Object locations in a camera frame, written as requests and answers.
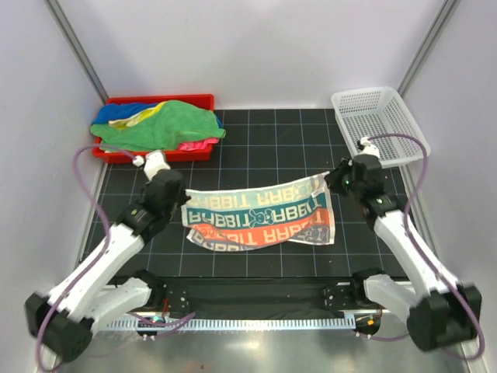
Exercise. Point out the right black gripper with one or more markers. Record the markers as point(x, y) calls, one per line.
point(333, 179)

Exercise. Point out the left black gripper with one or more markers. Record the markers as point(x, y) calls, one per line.
point(182, 197)

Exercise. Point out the printed rabbit towel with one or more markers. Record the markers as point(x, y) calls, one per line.
point(226, 221)

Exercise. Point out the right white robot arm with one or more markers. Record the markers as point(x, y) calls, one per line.
point(439, 311)

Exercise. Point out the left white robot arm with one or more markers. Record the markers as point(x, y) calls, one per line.
point(67, 318)

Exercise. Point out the white perforated basket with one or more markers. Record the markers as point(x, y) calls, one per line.
point(370, 112)

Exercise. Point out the black grid mat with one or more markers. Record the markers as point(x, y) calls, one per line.
point(262, 148)

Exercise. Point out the green towel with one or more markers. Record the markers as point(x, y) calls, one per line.
point(175, 123)

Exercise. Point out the yellow white towel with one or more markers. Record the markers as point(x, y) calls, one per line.
point(135, 119)

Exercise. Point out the blue towel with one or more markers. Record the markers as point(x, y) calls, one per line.
point(119, 111)

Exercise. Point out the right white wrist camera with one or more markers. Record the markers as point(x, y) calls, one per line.
point(367, 147)

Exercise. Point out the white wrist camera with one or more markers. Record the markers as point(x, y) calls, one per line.
point(152, 163)
point(367, 147)

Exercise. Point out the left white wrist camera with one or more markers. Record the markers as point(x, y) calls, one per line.
point(152, 163)

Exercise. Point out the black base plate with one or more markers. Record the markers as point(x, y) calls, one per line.
point(258, 298)

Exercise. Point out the slotted cable duct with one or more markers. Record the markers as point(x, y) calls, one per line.
point(129, 323)

